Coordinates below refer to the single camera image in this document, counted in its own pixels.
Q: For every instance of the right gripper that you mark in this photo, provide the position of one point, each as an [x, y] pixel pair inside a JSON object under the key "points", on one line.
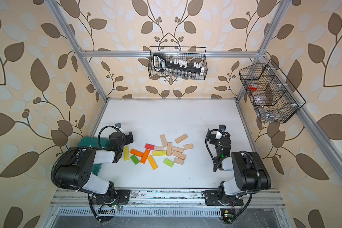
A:
{"points": [[218, 138]]}

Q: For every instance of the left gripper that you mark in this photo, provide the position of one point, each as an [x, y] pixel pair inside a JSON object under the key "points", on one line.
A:
{"points": [[127, 138]]}

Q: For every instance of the wood small block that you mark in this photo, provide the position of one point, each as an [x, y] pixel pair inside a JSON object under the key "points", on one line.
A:
{"points": [[177, 149], [188, 146]]}

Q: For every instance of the wood long block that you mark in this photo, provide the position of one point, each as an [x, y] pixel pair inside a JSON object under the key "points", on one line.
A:
{"points": [[179, 155], [163, 140], [181, 138]]}

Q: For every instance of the wood long block vertical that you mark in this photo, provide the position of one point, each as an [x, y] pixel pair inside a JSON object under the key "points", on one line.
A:
{"points": [[169, 149]]}

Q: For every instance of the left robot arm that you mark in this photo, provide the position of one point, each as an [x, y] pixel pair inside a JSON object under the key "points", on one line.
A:
{"points": [[73, 171]]}

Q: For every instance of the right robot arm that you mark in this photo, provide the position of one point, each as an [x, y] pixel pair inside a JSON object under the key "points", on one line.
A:
{"points": [[250, 175]]}

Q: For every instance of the yellow long block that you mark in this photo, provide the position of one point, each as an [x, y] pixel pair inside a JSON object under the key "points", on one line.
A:
{"points": [[126, 153]]}

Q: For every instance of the orange long block flat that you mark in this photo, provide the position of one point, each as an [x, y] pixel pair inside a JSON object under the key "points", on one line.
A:
{"points": [[136, 153]]}

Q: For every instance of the dark green block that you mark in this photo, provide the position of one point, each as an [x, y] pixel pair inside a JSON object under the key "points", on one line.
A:
{"points": [[135, 159]]}

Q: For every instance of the wood block beside red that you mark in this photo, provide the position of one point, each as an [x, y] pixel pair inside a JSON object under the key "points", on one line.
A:
{"points": [[158, 148]]}

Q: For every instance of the amber yellow block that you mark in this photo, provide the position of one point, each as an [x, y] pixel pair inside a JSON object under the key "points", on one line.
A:
{"points": [[152, 162]]}

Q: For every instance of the yellow-green long block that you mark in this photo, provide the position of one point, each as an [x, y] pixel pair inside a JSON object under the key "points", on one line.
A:
{"points": [[159, 153]]}

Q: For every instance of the wood small block lowest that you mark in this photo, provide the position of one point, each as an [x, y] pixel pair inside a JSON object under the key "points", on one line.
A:
{"points": [[179, 161]]}

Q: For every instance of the light green small block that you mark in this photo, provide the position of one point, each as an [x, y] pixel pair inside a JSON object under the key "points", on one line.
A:
{"points": [[168, 163]]}

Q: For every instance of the red cup in basket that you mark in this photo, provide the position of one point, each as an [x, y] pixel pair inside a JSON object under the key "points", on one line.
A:
{"points": [[253, 87]]}

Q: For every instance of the black socket tool set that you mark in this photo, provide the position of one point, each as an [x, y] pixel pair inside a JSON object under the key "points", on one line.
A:
{"points": [[168, 64]]}

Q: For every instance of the side wire basket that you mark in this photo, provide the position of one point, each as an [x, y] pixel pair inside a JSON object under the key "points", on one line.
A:
{"points": [[276, 99]]}

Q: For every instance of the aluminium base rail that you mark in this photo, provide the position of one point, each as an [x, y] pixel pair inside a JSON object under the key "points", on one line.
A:
{"points": [[144, 202]]}

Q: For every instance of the back wire basket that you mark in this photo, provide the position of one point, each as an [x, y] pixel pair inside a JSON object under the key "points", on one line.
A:
{"points": [[178, 51]]}

